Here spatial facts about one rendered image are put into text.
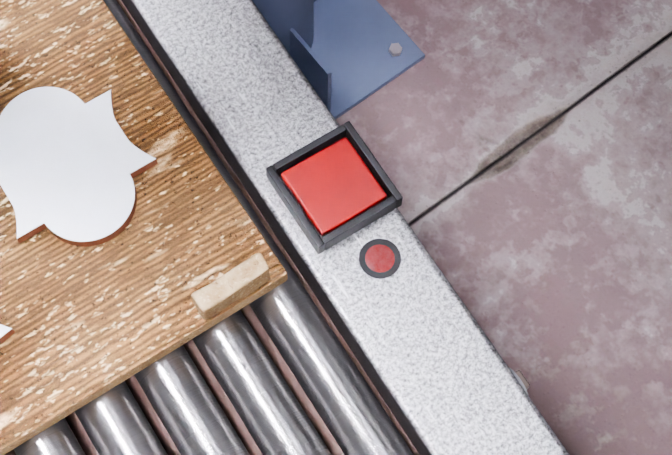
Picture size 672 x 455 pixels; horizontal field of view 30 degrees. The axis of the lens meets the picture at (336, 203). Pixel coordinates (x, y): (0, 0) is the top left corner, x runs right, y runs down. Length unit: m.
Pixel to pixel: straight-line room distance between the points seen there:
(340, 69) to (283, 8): 0.23
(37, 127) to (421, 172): 1.08
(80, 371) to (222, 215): 0.15
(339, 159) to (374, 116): 1.05
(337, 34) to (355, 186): 1.12
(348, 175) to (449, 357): 0.16
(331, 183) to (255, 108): 0.09
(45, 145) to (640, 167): 1.25
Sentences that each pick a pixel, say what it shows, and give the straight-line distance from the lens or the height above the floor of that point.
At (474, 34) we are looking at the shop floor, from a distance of 2.09.
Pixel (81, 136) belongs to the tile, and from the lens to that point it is 0.96.
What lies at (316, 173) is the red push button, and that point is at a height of 0.93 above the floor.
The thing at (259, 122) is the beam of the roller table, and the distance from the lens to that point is 0.99.
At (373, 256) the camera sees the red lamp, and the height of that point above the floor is 0.92.
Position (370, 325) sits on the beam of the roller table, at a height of 0.92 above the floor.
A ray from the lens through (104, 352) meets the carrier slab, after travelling 0.92.
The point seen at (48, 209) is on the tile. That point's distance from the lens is 0.95.
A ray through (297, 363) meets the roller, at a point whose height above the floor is 0.91.
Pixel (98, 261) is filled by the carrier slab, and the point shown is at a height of 0.94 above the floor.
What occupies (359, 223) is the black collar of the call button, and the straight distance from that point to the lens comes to 0.94.
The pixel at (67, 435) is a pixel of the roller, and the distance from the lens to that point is 0.93.
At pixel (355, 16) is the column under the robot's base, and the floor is 0.01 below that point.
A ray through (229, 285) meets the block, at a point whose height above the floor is 0.96.
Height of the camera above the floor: 1.81
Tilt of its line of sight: 68 degrees down
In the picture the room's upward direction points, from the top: 2 degrees clockwise
